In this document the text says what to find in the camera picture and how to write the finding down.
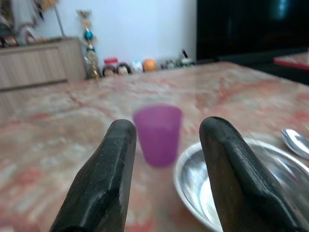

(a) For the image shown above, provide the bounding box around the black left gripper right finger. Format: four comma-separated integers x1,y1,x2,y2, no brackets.
198,116,309,232

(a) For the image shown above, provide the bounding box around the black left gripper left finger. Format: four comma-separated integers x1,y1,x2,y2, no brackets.
49,118,138,232

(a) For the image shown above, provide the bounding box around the steel bowl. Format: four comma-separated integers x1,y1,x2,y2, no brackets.
173,137,309,232

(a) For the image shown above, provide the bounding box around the purple plastic cup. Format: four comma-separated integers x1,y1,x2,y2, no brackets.
132,104,183,168

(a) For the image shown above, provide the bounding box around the steel spoon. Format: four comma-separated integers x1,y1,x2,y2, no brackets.
281,129,309,159

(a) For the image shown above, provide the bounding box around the black-haired doll head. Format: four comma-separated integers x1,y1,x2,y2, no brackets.
102,65,118,77
116,62,132,75

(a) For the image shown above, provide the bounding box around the white round figurine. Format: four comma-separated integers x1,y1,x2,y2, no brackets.
131,60,143,74

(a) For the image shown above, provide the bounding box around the jar with red lid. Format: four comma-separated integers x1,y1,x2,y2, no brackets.
103,57,119,70

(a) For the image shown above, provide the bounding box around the tall golden ornament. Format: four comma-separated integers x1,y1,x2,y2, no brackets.
76,9,101,79

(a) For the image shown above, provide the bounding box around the orange round figurine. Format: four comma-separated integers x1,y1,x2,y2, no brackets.
142,58,157,72

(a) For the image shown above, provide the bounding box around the dark bottle with black stick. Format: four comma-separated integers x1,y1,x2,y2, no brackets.
178,49,196,67

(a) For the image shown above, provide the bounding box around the light wooden cabinet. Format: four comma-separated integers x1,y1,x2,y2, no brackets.
0,36,87,92

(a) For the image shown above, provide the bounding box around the black television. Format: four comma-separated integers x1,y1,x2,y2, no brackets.
196,0,309,61

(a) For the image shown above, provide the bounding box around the cluster of small ornaments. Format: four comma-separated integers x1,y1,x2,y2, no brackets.
0,0,48,48

